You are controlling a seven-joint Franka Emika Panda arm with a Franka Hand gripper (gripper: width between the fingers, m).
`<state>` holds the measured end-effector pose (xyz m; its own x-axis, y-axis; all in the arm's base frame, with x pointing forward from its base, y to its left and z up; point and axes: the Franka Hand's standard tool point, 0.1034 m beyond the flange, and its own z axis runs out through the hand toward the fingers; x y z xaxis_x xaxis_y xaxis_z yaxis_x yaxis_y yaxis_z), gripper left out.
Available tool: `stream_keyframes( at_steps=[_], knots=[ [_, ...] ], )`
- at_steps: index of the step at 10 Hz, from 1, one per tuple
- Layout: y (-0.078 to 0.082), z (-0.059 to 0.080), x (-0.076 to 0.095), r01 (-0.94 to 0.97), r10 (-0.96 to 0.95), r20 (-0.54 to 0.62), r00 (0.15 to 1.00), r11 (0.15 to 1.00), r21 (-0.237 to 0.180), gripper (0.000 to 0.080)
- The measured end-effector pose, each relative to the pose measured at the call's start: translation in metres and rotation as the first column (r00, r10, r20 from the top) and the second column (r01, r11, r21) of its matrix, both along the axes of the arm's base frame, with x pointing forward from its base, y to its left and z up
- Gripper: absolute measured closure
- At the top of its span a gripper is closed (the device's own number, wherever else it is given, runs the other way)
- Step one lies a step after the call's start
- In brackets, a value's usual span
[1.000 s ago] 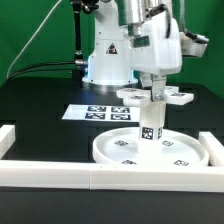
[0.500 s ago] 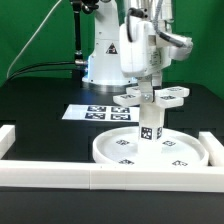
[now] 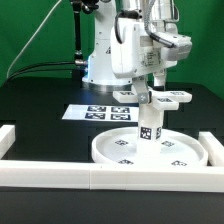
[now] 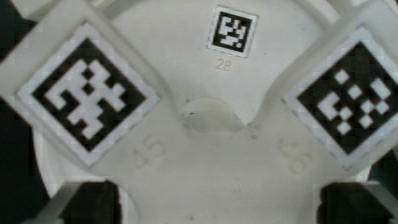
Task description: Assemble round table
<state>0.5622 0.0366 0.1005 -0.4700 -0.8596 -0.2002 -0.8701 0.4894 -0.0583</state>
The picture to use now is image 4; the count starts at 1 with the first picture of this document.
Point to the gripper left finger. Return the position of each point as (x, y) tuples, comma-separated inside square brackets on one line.
[(84, 205)]

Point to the white cross-shaped table base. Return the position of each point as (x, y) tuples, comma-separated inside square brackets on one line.
[(202, 160)]

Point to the white cylindrical table leg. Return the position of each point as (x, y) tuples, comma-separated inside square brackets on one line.
[(209, 116)]

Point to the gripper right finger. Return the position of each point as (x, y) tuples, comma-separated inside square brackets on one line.
[(358, 203)]

